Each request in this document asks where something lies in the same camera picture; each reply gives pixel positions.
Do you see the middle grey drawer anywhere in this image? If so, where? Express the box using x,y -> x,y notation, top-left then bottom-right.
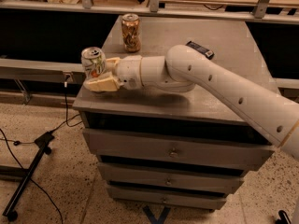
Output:
98,162 -> 244,194

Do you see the black stand leg with wheels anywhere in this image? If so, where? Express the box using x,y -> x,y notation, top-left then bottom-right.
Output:
0,132 -> 54,221

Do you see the grey metal rail bench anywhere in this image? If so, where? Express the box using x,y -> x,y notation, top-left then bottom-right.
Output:
0,59 -> 85,84

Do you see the grey drawer cabinet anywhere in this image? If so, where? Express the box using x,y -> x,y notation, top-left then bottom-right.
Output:
73,18 -> 277,199

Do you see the brown gold soda can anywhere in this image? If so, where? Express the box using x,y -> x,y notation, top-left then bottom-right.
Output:
121,13 -> 141,52

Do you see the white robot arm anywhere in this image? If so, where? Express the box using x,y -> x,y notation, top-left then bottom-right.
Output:
81,45 -> 299,159

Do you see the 7up soda can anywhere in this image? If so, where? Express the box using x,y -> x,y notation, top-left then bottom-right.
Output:
81,47 -> 106,79

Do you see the bottom grey drawer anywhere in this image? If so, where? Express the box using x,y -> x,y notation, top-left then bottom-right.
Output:
107,185 -> 226,210

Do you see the black cable on floor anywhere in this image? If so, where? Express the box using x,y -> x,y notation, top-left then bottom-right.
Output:
0,75 -> 84,224

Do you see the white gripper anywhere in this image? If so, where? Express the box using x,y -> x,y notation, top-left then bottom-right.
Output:
83,55 -> 142,92

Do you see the top grey drawer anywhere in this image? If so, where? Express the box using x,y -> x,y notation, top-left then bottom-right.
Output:
83,129 -> 274,170

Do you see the grey shelf frame rail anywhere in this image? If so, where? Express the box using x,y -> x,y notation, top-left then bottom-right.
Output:
0,0 -> 299,24

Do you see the grey drawer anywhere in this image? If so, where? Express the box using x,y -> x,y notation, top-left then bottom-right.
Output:
98,162 -> 244,194
107,185 -> 226,210
83,129 -> 274,170

